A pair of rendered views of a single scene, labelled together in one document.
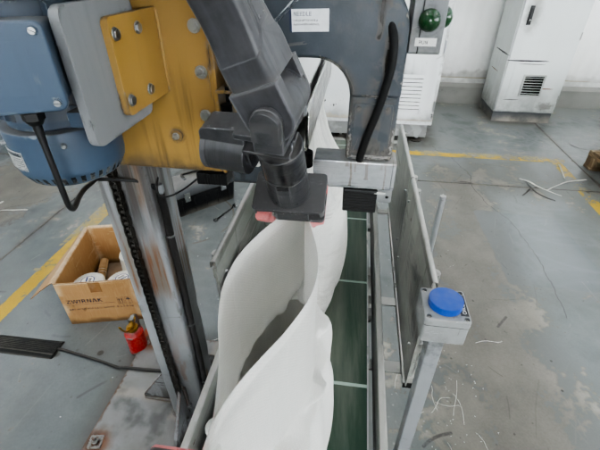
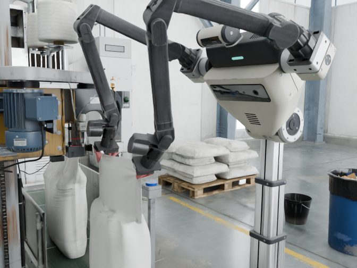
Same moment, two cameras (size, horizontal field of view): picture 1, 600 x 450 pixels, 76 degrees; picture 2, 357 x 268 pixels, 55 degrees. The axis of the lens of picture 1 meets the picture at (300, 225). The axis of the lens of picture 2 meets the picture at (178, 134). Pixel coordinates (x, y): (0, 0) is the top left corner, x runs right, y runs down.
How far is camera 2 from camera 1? 1.22 m
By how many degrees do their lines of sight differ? 49
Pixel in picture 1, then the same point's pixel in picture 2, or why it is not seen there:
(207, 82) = (60, 120)
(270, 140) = (115, 120)
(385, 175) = (121, 146)
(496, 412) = not seen: outside the picture
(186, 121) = (50, 136)
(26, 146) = (30, 135)
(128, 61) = not seen: hidden behind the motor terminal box
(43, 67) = (56, 107)
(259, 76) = (113, 106)
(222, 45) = (105, 100)
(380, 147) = (118, 136)
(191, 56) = not seen: hidden behind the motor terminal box
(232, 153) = (99, 128)
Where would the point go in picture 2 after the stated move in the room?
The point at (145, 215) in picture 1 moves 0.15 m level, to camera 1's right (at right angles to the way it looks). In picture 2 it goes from (12, 190) to (45, 184)
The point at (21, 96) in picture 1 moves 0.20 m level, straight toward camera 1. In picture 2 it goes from (50, 115) to (99, 116)
